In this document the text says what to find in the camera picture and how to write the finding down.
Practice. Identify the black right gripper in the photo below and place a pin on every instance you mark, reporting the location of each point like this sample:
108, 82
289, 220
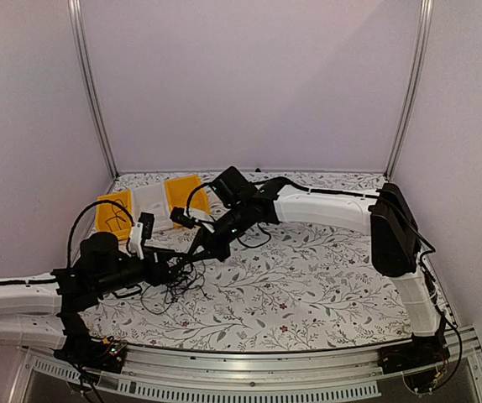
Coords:
212, 249

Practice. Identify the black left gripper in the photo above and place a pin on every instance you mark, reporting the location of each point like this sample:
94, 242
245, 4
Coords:
163, 256

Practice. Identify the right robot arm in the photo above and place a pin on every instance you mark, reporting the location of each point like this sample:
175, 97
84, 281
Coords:
398, 250

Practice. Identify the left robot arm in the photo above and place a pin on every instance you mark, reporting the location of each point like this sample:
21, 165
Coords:
45, 310

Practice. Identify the right yellow plastic bin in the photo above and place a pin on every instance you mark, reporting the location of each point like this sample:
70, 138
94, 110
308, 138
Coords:
178, 191

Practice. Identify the yellow plastic bin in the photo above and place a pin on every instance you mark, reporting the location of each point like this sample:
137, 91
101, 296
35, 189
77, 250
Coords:
113, 219
178, 191

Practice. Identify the left yellow plastic bin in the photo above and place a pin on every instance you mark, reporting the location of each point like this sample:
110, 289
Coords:
113, 219

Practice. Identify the white translucent plastic bin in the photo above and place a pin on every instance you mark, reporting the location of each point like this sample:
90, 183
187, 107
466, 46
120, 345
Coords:
152, 199

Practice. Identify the floral table cloth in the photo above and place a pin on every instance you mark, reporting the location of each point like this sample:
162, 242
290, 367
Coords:
288, 287

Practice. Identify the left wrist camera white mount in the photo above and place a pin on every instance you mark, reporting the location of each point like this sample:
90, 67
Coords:
140, 233

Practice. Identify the back aluminium floor rail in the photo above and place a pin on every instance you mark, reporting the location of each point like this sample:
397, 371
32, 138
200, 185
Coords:
254, 170

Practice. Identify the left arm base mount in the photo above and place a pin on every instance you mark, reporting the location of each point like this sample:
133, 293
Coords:
107, 354

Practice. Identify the aluminium front rail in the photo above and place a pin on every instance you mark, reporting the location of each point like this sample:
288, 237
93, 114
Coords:
168, 375

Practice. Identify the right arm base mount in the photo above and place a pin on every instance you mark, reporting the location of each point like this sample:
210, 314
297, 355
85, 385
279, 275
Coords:
427, 357

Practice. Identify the left aluminium corner post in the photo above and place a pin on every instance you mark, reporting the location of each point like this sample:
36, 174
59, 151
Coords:
85, 64

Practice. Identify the aluminium corner post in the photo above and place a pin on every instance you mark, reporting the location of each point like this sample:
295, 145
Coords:
419, 54
85, 64

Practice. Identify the right aluminium corner post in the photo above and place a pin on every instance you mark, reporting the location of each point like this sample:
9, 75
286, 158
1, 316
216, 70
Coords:
419, 54

